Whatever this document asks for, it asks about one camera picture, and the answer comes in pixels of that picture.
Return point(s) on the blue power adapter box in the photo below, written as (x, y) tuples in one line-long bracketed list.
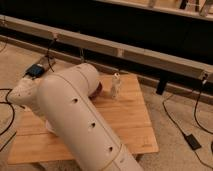
[(35, 70)]

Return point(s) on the long white baseboard rail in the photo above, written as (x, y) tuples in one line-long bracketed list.
[(143, 56)]

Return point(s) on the black power brick right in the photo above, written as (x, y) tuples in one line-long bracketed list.
[(192, 142)]

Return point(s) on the dark red bowl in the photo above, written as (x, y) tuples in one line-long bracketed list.
[(97, 91)]

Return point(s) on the small clear plastic bottle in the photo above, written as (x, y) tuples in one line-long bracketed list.
[(116, 82)]

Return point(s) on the wooden low table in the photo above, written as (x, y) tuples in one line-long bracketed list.
[(127, 115)]

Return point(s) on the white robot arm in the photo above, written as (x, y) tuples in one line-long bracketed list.
[(62, 98)]

